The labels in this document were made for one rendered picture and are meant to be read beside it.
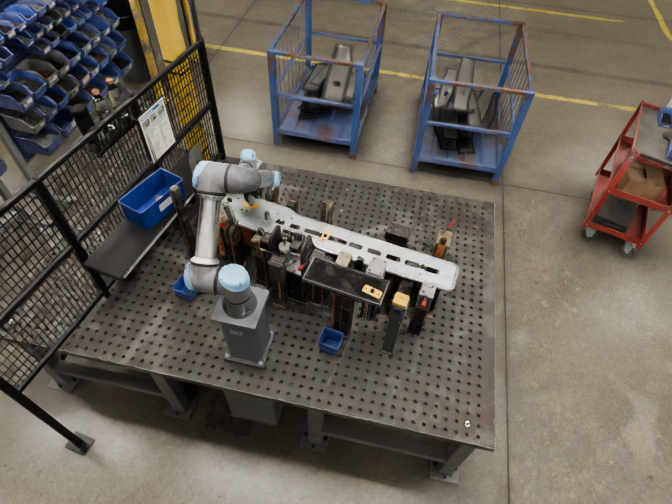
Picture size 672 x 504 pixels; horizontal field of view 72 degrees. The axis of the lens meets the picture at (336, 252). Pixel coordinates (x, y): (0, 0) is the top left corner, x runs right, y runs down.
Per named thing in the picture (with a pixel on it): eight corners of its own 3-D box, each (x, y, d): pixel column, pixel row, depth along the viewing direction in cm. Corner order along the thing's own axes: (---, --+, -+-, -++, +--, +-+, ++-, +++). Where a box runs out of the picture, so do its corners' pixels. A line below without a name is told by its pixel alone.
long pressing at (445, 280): (461, 262, 239) (462, 260, 238) (452, 295, 225) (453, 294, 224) (225, 188, 266) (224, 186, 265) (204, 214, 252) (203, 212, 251)
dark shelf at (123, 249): (217, 167, 275) (217, 163, 273) (122, 282, 222) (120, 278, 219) (185, 157, 279) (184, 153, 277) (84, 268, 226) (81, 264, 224)
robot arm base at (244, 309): (251, 322, 199) (248, 310, 192) (217, 315, 201) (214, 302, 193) (261, 293, 209) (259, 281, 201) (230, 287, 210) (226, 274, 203)
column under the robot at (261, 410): (278, 427, 280) (270, 383, 228) (230, 415, 283) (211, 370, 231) (291, 380, 299) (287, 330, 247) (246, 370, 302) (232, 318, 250)
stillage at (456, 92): (419, 100, 502) (438, 10, 428) (493, 110, 495) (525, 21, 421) (409, 172, 428) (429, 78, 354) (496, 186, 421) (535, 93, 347)
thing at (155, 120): (176, 141, 266) (163, 94, 242) (153, 165, 252) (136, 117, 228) (173, 141, 266) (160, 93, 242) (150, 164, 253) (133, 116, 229)
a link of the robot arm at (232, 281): (247, 305, 193) (243, 287, 182) (216, 300, 194) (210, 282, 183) (255, 282, 200) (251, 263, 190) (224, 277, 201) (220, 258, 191)
